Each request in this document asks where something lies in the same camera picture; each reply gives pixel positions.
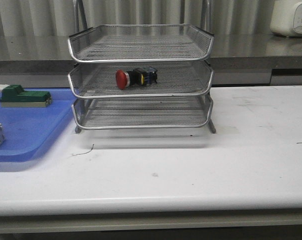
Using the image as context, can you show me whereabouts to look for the red emergency stop button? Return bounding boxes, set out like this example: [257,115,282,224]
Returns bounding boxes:
[115,66,158,90]

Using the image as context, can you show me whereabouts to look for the silver mesh top tray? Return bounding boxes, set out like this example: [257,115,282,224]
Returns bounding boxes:
[67,24,214,63]

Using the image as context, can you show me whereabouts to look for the grey back counter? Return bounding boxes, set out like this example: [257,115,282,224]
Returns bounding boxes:
[0,34,302,88]

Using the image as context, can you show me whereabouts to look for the blue plastic tray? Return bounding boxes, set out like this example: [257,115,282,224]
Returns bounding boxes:
[0,88,75,163]

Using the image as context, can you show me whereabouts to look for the green electrical module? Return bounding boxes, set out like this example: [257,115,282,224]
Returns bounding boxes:
[0,84,53,108]

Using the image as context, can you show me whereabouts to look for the white kitchen appliance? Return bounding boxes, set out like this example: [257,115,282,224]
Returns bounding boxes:
[270,0,302,37]

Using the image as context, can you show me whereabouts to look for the grey metal rack frame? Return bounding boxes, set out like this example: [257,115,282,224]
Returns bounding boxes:
[73,0,216,133]

